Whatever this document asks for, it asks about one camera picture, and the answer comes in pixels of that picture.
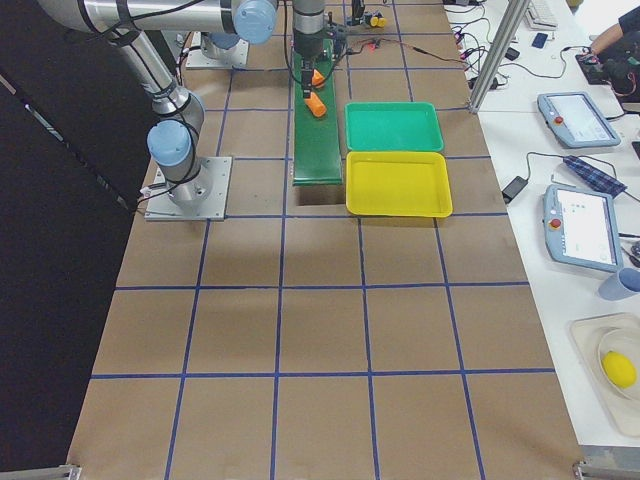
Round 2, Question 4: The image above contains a blue plaid cloth mask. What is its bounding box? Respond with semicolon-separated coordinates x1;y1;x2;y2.
563;155;627;198

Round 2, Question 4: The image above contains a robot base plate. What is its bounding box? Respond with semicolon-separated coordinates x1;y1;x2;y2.
143;157;233;222
185;32;249;70

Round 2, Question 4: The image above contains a teach pendant far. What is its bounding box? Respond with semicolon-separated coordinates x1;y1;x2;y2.
537;92;621;149

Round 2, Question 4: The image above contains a plain orange cylinder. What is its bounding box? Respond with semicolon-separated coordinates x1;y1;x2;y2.
304;92;327;118

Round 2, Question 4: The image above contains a yellow plastic tray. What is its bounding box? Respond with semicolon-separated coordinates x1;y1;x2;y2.
345;151;453;218

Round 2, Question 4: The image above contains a teach pendant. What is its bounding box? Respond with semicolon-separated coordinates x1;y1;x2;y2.
537;92;621;149
543;184;623;273

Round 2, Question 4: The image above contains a blue grey cup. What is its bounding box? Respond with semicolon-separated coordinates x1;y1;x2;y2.
598;268;640;301

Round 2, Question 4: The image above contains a white bowl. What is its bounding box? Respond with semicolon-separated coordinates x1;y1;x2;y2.
598;327;639;401

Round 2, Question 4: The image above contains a black power adapter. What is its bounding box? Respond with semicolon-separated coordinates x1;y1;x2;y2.
501;176;528;205

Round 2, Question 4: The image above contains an aluminium profile post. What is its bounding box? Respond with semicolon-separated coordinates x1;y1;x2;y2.
468;0;529;114

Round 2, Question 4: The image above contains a yellow lemon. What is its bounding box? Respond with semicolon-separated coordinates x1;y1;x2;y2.
601;351;637;389

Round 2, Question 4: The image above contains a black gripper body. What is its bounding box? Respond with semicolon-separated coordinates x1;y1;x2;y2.
300;55;317;88

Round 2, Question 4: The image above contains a beige tray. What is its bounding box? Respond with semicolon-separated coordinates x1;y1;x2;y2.
570;312;639;438

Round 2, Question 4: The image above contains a green plastic tray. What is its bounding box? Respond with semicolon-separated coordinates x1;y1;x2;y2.
345;102;444;152

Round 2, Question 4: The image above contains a green conveyor belt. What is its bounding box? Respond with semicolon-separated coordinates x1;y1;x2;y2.
291;37;344;187

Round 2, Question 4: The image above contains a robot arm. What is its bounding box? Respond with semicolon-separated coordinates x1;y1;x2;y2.
200;1;327;98
39;1;277;210

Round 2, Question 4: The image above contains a teach pendant near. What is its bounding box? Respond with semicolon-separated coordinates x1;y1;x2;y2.
543;184;623;273

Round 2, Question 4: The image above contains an orange cylinder with 4680 print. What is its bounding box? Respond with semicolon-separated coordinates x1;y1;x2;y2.
311;69;325;88

